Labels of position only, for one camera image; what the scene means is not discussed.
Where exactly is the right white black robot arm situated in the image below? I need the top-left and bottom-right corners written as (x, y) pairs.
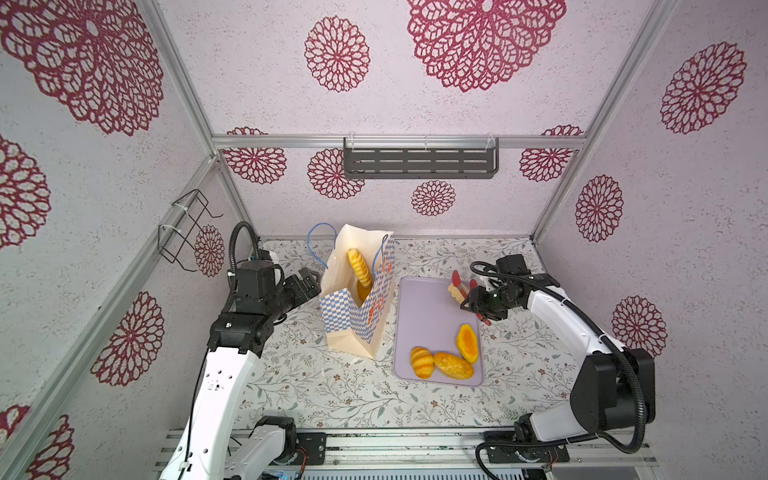
top-left (461, 254), bottom-right (655, 454)

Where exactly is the black wire wall rack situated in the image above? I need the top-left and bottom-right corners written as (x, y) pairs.
top-left (156, 188), bottom-right (224, 276)

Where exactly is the grey metal wall shelf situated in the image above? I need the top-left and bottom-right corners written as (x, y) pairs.
top-left (342, 138), bottom-right (500, 180)

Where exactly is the lavender plastic tray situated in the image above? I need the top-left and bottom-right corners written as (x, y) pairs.
top-left (393, 276), bottom-right (481, 381)

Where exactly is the yellow braided fake bread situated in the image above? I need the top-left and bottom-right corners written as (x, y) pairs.
top-left (347, 248), bottom-right (373, 288)

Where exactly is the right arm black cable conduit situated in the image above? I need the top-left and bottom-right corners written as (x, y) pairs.
top-left (469, 260), bottom-right (649, 480)

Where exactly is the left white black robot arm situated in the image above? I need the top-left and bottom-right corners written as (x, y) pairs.
top-left (160, 260), bottom-right (321, 479)

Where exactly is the golden oval fake roll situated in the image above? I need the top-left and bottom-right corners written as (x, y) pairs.
top-left (433, 352), bottom-right (474, 380)

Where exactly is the long brown fake loaf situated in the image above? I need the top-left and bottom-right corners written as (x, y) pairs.
top-left (356, 279), bottom-right (374, 305)

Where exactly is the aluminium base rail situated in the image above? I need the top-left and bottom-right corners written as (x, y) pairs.
top-left (152, 426), bottom-right (659, 472)

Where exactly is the pale cream fake bun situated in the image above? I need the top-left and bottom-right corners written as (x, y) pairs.
top-left (447, 283), bottom-right (469, 304)

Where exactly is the checkered paper bread bag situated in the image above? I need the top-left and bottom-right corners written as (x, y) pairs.
top-left (320, 224), bottom-right (395, 359)

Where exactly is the yellow orange oval bread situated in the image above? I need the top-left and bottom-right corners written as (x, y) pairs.
top-left (456, 324), bottom-right (479, 364)

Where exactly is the small striped fake croissant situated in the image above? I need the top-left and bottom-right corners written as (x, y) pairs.
top-left (410, 347), bottom-right (435, 379)

